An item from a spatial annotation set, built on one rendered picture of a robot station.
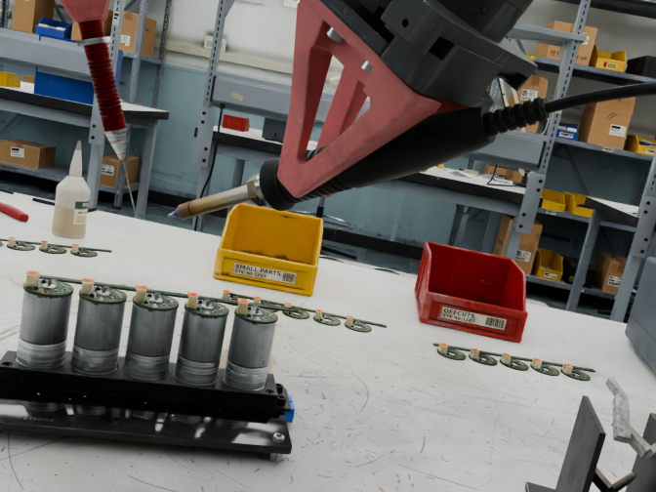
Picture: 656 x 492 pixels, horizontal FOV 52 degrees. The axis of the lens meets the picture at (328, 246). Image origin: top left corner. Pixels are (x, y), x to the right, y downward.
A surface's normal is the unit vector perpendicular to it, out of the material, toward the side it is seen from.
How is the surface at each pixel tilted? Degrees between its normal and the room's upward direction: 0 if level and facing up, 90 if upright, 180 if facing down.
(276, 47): 90
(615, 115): 88
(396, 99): 108
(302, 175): 99
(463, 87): 119
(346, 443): 0
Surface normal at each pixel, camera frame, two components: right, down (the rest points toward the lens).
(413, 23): -0.56, 0.07
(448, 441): 0.19, -0.96
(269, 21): -0.11, 0.18
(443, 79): 0.62, 0.70
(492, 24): 0.42, 0.69
